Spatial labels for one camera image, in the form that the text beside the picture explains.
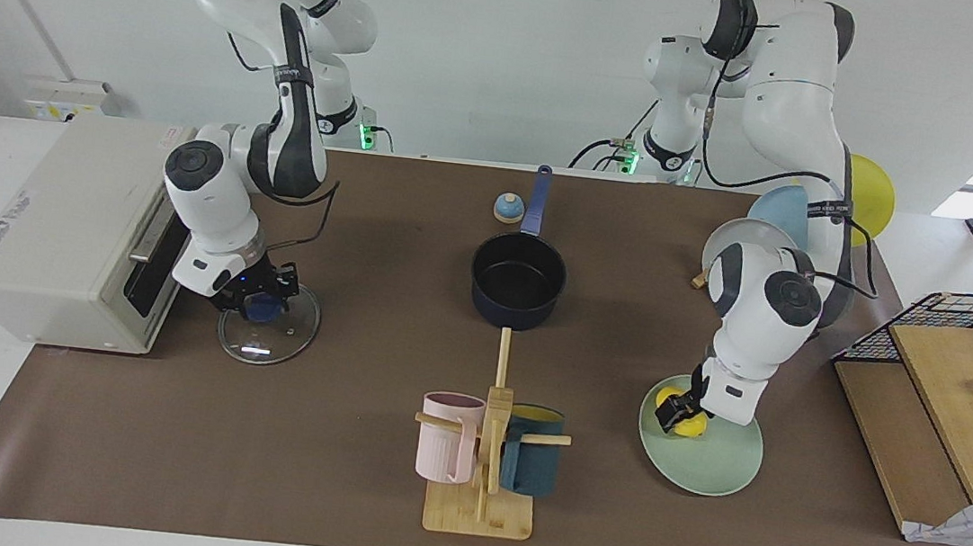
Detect glass lid with blue knob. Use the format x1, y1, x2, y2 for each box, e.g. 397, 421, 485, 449
215, 274, 325, 371

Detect dark blue saucepan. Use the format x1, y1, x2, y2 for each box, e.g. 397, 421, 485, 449
465, 159, 577, 336

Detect brown table mat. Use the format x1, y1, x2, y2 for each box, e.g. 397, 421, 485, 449
0, 113, 973, 546

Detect dark teal mug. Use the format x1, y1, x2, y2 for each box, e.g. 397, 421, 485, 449
498, 402, 568, 499

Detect cream toaster oven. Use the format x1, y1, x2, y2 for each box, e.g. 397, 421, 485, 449
0, 106, 204, 361

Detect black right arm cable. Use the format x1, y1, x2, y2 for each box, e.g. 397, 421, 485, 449
204, 29, 356, 262

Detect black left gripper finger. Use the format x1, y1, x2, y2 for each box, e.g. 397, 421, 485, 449
657, 386, 693, 418
660, 407, 700, 437

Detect pink ribbed mug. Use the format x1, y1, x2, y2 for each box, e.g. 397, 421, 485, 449
414, 389, 488, 488

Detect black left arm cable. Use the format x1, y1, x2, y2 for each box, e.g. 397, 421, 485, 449
686, 57, 901, 301

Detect light blue plate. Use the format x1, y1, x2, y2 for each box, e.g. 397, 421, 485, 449
745, 181, 815, 252

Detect light green plate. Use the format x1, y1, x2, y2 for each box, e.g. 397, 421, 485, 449
631, 369, 772, 503

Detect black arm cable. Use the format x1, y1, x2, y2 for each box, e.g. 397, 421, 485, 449
686, 57, 901, 301
204, 29, 356, 262

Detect wooden mug tree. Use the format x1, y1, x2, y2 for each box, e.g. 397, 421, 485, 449
403, 319, 583, 546

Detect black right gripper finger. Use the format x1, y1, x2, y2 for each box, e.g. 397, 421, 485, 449
272, 262, 305, 302
224, 304, 276, 327

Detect wooden boards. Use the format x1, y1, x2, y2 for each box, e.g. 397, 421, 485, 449
817, 315, 973, 542

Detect white wall socket box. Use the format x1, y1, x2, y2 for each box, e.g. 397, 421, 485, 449
22, 74, 123, 129

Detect grey plate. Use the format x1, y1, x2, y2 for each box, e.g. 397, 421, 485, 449
700, 213, 805, 293

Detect yellow plate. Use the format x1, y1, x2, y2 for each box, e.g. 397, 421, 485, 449
840, 153, 900, 251

